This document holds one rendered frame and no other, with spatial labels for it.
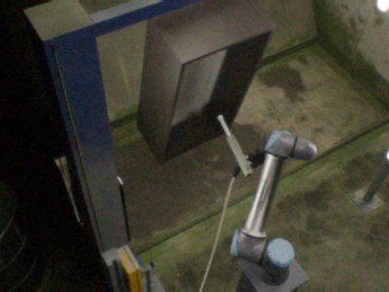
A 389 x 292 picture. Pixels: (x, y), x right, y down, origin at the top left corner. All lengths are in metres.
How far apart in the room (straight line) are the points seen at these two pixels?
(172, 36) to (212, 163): 1.70
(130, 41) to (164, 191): 1.25
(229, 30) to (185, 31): 0.24
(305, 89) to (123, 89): 1.69
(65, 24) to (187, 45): 0.98
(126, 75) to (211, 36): 1.64
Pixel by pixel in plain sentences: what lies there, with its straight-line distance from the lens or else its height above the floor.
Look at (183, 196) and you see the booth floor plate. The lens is 3.85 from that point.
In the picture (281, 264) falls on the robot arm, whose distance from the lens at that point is 2.72.
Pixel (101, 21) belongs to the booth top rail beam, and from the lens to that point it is 1.69.
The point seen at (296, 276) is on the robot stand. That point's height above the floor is 0.64.
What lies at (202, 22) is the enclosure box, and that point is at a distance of 2.66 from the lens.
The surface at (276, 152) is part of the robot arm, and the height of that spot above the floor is 1.26.
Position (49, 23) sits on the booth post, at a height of 2.29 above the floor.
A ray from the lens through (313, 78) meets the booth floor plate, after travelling 4.84.
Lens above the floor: 3.34
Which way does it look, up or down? 54 degrees down
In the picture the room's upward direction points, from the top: 4 degrees clockwise
